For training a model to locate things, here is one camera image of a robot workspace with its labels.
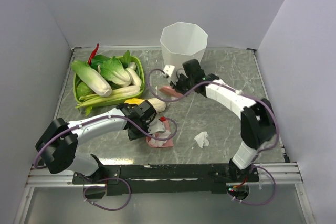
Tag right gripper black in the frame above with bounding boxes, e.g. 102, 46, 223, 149
170, 72, 195, 97

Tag pink dustpan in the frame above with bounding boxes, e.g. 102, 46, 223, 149
146, 118, 174, 148

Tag pink hand brush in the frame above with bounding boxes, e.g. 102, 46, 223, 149
159, 86, 183, 100

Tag paper scrap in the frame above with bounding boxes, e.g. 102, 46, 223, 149
148, 139, 167, 148
194, 132, 209, 148
155, 130, 171, 141

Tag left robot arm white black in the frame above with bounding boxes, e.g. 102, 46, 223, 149
36, 101, 166, 183

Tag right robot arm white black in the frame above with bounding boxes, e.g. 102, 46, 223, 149
164, 59, 279, 181

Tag yellow napa cabbage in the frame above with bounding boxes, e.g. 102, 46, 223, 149
125, 98, 166, 113

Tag white radish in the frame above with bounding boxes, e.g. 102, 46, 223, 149
125, 62, 142, 87

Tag white plastic waste bin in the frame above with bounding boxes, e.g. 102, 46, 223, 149
160, 22, 208, 82

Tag large white napa cabbage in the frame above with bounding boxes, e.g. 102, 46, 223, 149
71, 60, 112, 97

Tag green vegetable tray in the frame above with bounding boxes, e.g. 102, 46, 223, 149
71, 51, 145, 111

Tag green bok choy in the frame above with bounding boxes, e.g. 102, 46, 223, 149
99, 57, 131, 87

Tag green celery stalk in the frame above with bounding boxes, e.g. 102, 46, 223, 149
76, 85, 144, 115

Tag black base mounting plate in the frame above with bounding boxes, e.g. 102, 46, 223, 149
72, 163, 259, 196

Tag red chili pepper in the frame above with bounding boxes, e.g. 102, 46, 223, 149
88, 43, 99, 65

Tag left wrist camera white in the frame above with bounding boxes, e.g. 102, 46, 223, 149
148, 118, 166, 135

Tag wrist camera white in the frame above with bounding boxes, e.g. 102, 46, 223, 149
148, 118, 166, 135
163, 65, 176, 79

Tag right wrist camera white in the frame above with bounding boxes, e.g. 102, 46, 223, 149
163, 65, 176, 79

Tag aluminium rail frame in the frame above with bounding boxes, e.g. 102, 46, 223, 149
26, 163, 303, 187

